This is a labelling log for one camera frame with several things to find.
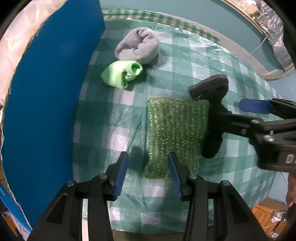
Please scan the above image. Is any green glitter sponge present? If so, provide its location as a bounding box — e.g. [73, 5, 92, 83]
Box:
[144, 96, 210, 179]

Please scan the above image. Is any blue cardboard box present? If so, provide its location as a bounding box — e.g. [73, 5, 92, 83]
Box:
[1, 1, 105, 230]

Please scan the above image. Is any rolled green sock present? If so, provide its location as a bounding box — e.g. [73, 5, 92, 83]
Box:
[100, 61, 143, 89]

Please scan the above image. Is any light green checkered tablecloth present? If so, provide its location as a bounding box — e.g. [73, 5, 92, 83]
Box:
[73, 20, 277, 233]

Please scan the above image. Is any person's right hand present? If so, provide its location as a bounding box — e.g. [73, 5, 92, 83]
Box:
[286, 173, 296, 207]

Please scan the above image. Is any rolled grey sock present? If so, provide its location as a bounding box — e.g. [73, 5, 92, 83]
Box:
[114, 27, 160, 66]

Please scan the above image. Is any dark green checkered cloth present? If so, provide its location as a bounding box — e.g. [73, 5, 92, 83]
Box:
[102, 9, 220, 44]

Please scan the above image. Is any white mesh bath loofah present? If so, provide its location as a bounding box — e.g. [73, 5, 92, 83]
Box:
[1, 0, 66, 105]

